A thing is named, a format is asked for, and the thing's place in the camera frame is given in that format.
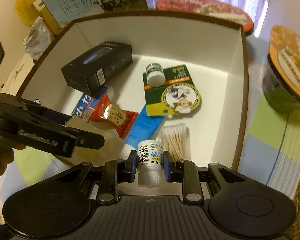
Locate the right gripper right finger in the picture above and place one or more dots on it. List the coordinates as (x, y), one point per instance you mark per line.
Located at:
(184, 172)

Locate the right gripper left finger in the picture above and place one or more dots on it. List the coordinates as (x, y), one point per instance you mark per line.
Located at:
(114, 173)

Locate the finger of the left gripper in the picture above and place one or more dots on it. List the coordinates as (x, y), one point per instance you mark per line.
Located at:
(36, 108)
(86, 139)

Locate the blue toothpick box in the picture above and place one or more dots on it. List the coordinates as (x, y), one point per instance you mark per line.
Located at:
(86, 104)

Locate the cotton swab pack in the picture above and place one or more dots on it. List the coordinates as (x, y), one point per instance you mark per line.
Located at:
(175, 139)

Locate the red snack packet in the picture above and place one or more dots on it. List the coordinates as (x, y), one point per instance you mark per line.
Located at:
(106, 111)

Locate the small white medicine bottle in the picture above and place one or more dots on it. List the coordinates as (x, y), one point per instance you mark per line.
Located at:
(150, 163)

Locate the black shaver box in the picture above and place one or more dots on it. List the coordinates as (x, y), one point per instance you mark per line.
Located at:
(90, 71)

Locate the blue white cream tube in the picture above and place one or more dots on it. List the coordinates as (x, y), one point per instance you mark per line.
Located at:
(143, 128)

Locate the green ointment blister card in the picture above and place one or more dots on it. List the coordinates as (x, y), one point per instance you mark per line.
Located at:
(169, 91)

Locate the person left hand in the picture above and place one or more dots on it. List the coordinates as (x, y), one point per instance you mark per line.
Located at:
(7, 157)

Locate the white plastic bag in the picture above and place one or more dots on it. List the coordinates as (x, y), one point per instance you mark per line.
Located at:
(38, 39)

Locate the large brown cardboard box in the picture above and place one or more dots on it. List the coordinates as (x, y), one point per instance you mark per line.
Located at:
(187, 67)

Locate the plaid tablecloth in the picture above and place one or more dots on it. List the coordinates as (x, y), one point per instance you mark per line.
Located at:
(271, 151)

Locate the yellow plastic bag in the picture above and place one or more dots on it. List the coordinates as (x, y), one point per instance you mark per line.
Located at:
(25, 11)

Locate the green instant noodle bowl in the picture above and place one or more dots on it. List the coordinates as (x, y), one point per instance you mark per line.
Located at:
(281, 82)

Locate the red instant rice bowl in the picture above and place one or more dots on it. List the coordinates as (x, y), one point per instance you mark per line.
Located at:
(212, 8)

